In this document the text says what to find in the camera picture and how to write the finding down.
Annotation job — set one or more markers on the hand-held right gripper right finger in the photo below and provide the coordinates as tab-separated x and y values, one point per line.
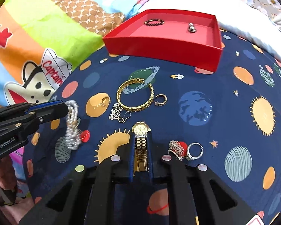
150	159

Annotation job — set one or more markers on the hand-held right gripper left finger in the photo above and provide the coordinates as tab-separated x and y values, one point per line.
131	161

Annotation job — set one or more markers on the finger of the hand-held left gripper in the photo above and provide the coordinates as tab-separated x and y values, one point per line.
46	104
53	112

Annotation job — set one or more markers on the gold wristwatch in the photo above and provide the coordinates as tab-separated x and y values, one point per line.
140	143

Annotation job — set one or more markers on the red cardboard box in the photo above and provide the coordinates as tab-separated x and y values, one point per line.
168	39

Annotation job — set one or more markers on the person's left hand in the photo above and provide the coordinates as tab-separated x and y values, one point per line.
3	168

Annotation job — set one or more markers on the silver flower earring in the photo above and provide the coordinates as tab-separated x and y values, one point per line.
117	112

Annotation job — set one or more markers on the gold hoop earring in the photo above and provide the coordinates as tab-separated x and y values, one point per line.
161	103

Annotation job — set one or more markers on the colourful cartoon printed blanket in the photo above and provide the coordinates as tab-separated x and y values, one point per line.
49	28

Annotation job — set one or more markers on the navy planet print cloth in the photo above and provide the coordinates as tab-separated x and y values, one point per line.
224	98

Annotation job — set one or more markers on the white red-edged card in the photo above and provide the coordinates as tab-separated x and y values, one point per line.
256	220

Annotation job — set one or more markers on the white pillow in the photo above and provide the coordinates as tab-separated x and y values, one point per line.
243	25

